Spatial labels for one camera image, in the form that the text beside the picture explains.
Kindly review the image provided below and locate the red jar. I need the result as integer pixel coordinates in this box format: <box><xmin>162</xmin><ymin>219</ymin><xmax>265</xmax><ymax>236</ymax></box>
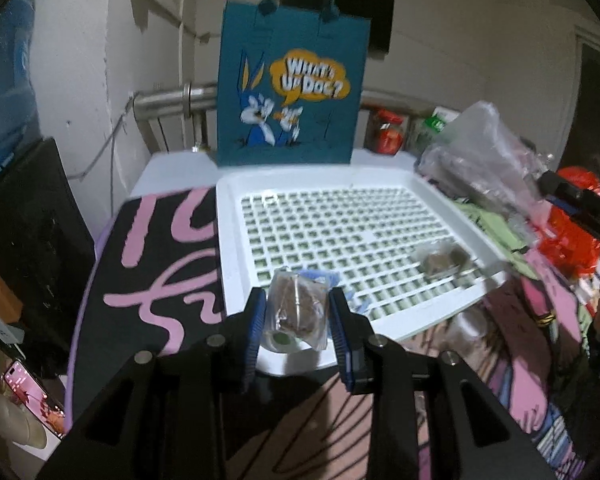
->
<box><xmin>369</xmin><ymin>107</ymin><xmax>409</xmax><ymax>156</ymax></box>

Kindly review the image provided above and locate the brown snack packet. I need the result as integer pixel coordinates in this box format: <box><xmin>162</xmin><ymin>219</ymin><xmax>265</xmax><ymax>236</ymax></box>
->
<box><xmin>261</xmin><ymin>269</ymin><xmax>329</xmax><ymax>352</ymax></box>
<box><xmin>414</xmin><ymin>241</ymin><xmax>470</xmax><ymax>282</ymax></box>

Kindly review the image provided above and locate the printed blanket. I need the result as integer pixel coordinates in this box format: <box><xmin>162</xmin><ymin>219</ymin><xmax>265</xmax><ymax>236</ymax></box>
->
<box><xmin>67</xmin><ymin>185</ymin><xmax>600</xmax><ymax>480</ymax></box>

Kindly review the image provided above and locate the white power outlet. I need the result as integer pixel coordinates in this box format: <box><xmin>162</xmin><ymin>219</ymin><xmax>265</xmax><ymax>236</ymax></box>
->
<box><xmin>0</xmin><ymin>305</ymin><xmax>25</xmax><ymax>343</ymax></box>

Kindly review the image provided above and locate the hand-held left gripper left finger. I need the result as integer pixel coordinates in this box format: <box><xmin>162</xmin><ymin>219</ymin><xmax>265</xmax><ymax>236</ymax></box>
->
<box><xmin>40</xmin><ymin>287</ymin><xmax>267</xmax><ymax>480</ymax></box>

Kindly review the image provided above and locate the red plastic bag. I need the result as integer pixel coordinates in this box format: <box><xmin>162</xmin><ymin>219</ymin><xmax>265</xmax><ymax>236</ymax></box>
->
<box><xmin>534</xmin><ymin>167</ymin><xmax>600</xmax><ymax>277</ymax></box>

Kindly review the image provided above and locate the small clear round container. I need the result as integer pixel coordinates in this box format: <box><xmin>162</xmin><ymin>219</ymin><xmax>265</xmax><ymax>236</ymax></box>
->
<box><xmin>449</xmin><ymin>307</ymin><xmax>487</xmax><ymax>342</ymax></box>

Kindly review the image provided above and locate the black cabinet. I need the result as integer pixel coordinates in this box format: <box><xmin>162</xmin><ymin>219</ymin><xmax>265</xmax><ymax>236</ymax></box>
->
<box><xmin>0</xmin><ymin>137</ymin><xmax>97</xmax><ymax>378</ymax></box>

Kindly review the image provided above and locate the smartphone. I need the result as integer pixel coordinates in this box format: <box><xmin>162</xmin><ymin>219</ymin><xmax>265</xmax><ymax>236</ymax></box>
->
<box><xmin>3</xmin><ymin>357</ymin><xmax>67</xmax><ymax>442</ymax></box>

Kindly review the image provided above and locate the beige rounded object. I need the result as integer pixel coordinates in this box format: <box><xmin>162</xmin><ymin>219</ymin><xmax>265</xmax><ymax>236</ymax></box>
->
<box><xmin>0</xmin><ymin>390</ymin><xmax>49</xmax><ymax>452</ymax></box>

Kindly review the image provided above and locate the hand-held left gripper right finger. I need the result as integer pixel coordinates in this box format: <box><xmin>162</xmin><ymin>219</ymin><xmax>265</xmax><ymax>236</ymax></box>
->
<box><xmin>328</xmin><ymin>287</ymin><xmax>556</xmax><ymax>480</ymax></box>

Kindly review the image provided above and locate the metal rail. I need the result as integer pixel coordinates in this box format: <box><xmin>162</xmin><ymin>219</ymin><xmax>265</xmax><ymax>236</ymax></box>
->
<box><xmin>132</xmin><ymin>81</ymin><xmax>219</xmax><ymax>118</ymax></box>

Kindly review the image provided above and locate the grey wall cable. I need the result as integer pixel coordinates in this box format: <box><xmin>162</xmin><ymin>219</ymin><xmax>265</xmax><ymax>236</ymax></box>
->
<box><xmin>67</xmin><ymin>95</ymin><xmax>136</xmax><ymax>181</ymax></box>

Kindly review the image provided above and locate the clear plastic bag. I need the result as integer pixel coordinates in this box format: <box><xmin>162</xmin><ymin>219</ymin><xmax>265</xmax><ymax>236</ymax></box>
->
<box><xmin>419</xmin><ymin>101</ymin><xmax>557</xmax><ymax>242</ymax></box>

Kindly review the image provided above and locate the blue cartoon tote bag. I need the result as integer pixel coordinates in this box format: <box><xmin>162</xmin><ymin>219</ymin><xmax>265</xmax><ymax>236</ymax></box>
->
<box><xmin>215</xmin><ymin>0</ymin><xmax>371</xmax><ymax>167</ymax></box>

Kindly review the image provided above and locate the black wall television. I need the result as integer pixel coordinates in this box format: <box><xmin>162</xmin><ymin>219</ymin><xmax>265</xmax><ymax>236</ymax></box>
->
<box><xmin>281</xmin><ymin>0</ymin><xmax>396</xmax><ymax>54</ymax></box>

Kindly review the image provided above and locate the blue water jug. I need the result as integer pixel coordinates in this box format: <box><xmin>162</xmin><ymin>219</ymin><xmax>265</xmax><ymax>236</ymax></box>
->
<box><xmin>0</xmin><ymin>0</ymin><xmax>42</xmax><ymax>173</ymax></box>

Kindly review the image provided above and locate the white perforated plastic tray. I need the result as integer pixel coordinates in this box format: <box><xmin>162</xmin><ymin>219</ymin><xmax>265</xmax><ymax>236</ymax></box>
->
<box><xmin>215</xmin><ymin>162</ymin><xmax>514</xmax><ymax>379</ymax></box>

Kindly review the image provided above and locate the blue plastic clip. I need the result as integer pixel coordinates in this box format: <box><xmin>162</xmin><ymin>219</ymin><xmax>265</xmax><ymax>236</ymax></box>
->
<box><xmin>300</xmin><ymin>269</ymin><xmax>340</xmax><ymax>288</ymax></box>

